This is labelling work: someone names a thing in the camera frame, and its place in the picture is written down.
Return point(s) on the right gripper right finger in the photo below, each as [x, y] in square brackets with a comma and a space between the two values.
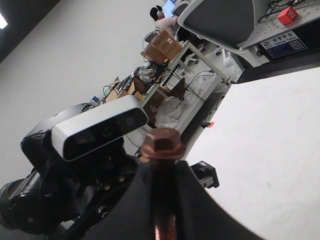
[197, 212]

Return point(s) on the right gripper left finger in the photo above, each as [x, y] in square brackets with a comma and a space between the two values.
[130, 212]

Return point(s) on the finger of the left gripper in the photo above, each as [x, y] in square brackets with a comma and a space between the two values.
[206, 173]

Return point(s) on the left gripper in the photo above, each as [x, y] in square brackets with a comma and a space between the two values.
[82, 185]

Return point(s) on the copper hex flange bolt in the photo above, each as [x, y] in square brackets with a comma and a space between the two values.
[163, 145]

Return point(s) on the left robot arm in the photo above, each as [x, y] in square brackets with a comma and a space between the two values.
[17, 202]

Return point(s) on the open cardboard box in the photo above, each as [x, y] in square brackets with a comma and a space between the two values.
[161, 46]

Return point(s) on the clear plastic bag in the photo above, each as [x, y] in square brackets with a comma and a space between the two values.
[168, 112]

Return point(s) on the metal bench with holes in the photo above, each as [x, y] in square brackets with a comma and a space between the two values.
[280, 42]

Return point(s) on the grey white office chair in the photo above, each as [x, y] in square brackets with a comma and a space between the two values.
[217, 22]

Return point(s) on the person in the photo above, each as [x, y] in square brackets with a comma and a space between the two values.
[163, 18]

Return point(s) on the computer monitor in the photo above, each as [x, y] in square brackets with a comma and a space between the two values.
[168, 5]

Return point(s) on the red cube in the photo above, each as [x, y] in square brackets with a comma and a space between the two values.
[287, 16]

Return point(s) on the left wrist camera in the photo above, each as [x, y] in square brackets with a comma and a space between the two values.
[100, 122]

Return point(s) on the white desk frame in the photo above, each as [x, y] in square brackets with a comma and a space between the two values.
[197, 75]

